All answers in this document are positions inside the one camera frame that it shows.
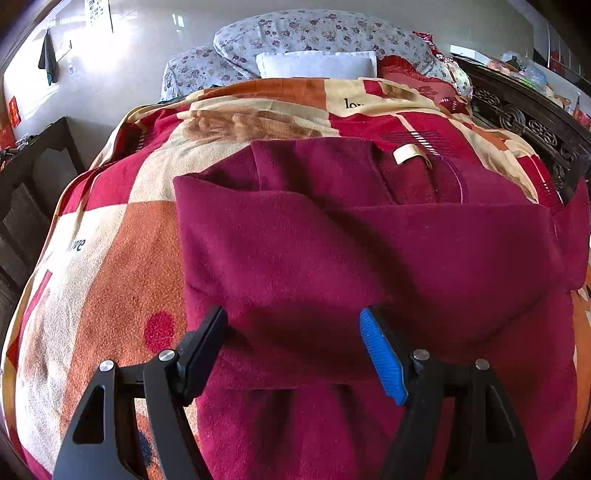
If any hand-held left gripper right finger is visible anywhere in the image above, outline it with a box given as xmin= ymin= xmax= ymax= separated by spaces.
xmin=359 ymin=306 xmax=539 ymax=480

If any maroon fleece garment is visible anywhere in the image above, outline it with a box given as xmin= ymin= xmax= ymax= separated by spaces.
xmin=173 ymin=137 xmax=591 ymax=480

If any dark carved wooden headboard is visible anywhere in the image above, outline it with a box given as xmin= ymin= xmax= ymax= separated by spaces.
xmin=450 ymin=53 xmax=591 ymax=195

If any pile of plastic bags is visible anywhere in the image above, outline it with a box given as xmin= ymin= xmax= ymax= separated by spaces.
xmin=485 ymin=51 xmax=555 ymax=93

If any white wall calendar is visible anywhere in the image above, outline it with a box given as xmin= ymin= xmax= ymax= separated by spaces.
xmin=84 ymin=0 xmax=115 ymax=34

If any large floral pillow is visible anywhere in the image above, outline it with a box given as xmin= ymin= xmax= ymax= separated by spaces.
xmin=213 ymin=9 xmax=472 ymax=97

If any white pillow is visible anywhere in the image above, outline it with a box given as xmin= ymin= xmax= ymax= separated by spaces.
xmin=255 ymin=51 xmax=378 ymax=80

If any dark wooden cabinet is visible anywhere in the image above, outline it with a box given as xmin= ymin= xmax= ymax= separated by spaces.
xmin=0 ymin=116 xmax=86 ymax=333

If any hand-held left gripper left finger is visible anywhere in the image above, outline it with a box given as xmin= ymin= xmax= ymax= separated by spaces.
xmin=53 ymin=305 xmax=229 ymax=480

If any red cushion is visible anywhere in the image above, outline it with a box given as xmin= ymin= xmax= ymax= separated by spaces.
xmin=379 ymin=54 xmax=467 ymax=114

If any small floral pillow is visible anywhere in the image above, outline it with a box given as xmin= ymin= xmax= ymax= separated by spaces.
xmin=161 ymin=44 xmax=259 ymax=100

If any dark hanging cloth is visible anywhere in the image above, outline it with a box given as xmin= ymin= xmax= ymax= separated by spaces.
xmin=38 ymin=30 xmax=60 ymax=85

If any red orange printed blanket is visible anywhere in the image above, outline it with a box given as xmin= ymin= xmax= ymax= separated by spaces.
xmin=0 ymin=76 xmax=591 ymax=480

